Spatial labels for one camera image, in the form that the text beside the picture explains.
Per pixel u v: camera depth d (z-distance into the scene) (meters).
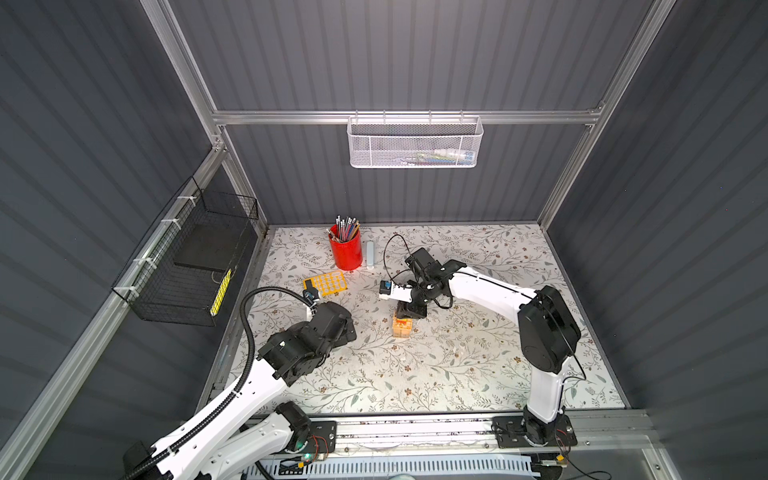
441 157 0.91
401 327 0.89
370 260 1.08
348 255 1.00
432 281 0.67
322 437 0.72
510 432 0.73
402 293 0.78
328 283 1.02
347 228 1.02
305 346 0.53
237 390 0.44
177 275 0.71
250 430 0.57
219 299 0.68
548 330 0.53
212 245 0.74
